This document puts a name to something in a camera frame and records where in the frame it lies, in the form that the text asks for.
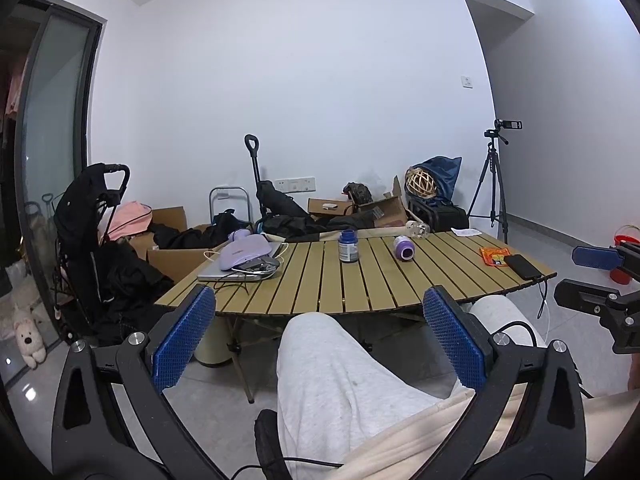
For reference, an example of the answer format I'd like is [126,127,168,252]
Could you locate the white plush toy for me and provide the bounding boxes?
[12,305,48,371]

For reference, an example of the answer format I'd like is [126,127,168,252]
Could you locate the wooden slat folding table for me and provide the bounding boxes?
[154,226,558,405]

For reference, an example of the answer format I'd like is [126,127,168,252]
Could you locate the person's leg grey pants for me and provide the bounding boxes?
[276,312,476,480]
[467,295,548,350]

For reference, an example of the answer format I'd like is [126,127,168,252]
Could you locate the black stroller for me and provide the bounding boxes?
[50,162,173,346]

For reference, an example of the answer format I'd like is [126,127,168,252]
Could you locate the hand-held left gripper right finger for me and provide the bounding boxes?
[422,285,589,480]

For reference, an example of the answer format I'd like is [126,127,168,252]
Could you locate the white round bin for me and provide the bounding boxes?
[192,316,236,368]

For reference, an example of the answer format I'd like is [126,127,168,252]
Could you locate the black shoe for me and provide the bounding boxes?
[254,408,296,480]

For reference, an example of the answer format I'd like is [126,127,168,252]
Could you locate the camouflage hat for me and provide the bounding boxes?
[342,182,374,203]

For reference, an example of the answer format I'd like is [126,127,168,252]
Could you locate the purple pouch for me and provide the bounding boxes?
[220,229,285,274]

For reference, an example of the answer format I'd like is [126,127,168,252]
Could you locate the person's right leg grey pants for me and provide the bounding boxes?
[467,295,548,350]

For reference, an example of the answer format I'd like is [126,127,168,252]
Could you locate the black wagon handle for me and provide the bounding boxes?
[244,134,264,211]

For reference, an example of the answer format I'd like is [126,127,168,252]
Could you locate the open flat cardboard box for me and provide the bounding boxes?
[307,176,417,231]

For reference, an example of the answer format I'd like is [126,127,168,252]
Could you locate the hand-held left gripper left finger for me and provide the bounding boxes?
[50,285,227,480]

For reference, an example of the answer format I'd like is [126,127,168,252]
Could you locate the black tripod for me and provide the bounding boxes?
[466,130,510,245]

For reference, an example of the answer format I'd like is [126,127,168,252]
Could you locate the white charging cable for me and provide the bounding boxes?
[537,275,554,348]

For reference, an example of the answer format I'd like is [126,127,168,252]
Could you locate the orange snack packet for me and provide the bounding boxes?
[479,246,512,267]

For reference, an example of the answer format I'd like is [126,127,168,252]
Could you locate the red bucket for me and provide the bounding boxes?
[609,223,640,286]

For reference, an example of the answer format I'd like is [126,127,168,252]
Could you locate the woven rattan ball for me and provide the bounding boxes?
[404,167,439,202]

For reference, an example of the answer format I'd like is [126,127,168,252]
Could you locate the glass sliding door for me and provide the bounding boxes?
[0,2,107,361]

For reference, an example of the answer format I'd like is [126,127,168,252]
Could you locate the blue lid jar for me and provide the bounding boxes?
[338,229,360,264]

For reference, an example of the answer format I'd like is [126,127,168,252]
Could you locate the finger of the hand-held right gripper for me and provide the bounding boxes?
[553,279,640,356]
[571,243,640,272]

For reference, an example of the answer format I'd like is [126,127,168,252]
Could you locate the person's left leg grey pants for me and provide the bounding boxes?
[276,312,476,480]

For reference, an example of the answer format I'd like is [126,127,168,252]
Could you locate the pile of black clothes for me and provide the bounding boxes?
[150,179,381,251]

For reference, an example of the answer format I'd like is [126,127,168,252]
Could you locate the white wall outlet strip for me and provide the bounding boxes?
[274,177,317,194]

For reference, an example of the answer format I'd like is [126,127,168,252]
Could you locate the pink cloth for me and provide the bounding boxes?
[98,201,154,244]

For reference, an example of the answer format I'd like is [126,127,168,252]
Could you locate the purple cup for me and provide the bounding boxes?
[393,235,416,262]

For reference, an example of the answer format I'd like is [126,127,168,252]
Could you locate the silver laptop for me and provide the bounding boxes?
[197,241,287,282]

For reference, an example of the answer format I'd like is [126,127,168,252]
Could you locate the black suitcase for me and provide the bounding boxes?
[409,200,471,233]

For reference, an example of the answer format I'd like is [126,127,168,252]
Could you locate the large cardboard box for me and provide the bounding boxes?
[129,207,226,283]

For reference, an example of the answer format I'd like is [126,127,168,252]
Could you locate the blue fabric bag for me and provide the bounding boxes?
[418,156,463,207]

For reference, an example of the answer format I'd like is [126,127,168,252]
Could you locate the black smartphone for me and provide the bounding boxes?
[503,254,543,281]

